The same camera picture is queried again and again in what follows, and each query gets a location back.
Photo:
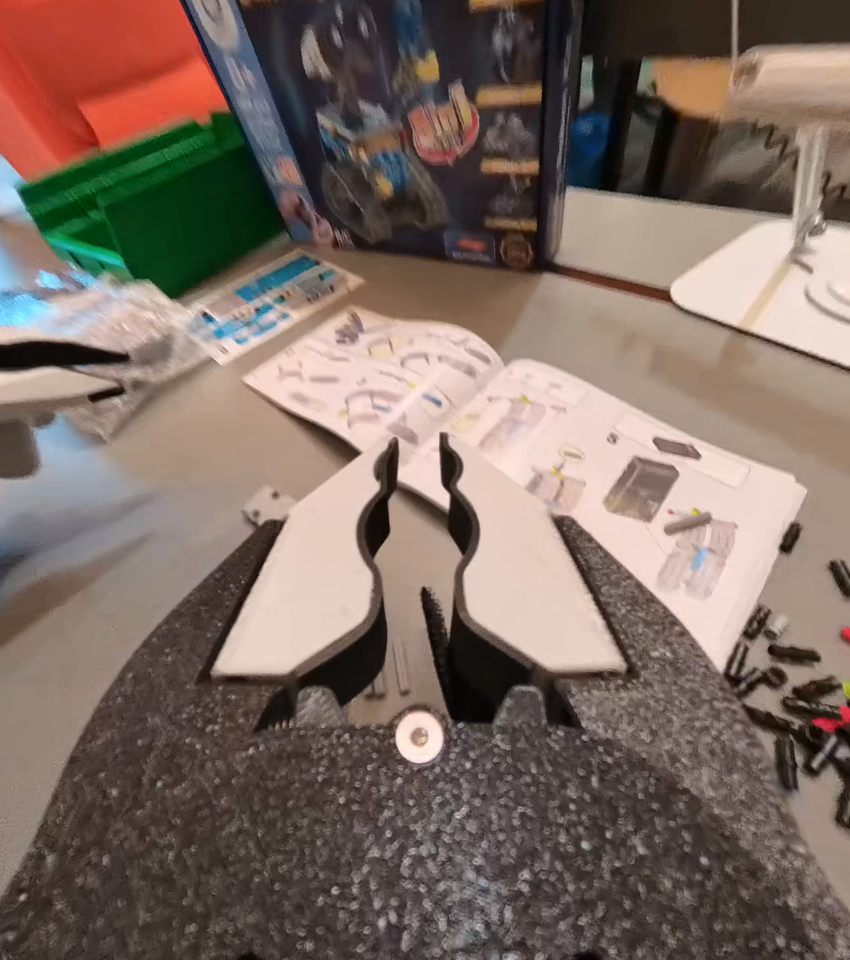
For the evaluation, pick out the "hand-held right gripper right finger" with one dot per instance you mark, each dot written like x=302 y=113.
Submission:
x=537 y=592

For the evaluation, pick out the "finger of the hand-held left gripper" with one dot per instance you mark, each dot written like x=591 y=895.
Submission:
x=20 y=390
x=20 y=352

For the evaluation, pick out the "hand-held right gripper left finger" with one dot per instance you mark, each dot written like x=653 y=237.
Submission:
x=305 y=592

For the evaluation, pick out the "large bubble wrap packet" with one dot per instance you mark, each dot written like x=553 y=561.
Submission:
x=147 y=337

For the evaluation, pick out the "white instruction booklet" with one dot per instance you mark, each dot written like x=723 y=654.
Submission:
x=582 y=450

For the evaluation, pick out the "pile of small toy pegs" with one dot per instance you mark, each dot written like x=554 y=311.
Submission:
x=844 y=712

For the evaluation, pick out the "grey desk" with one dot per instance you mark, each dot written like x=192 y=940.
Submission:
x=657 y=360

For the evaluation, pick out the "white desk stand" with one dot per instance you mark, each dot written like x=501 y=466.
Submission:
x=807 y=300

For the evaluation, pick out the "grey toy plate with holes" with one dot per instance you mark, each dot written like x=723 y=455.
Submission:
x=267 y=504

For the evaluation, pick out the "dark grey toy axle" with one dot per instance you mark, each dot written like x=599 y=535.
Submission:
x=687 y=522

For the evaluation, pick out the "green plastic bin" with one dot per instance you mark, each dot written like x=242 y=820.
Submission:
x=170 y=210

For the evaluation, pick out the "small black toy peg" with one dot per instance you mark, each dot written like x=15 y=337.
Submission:
x=790 y=537

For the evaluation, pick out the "blue sticker sheet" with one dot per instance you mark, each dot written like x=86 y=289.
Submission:
x=275 y=300

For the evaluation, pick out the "orange plastic bin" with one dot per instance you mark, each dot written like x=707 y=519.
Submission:
x=57 y=67

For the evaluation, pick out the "dark blue toy box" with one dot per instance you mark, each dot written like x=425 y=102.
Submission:
x=395 y=135

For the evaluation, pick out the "black partition panel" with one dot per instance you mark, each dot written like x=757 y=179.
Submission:
x=694 y=22

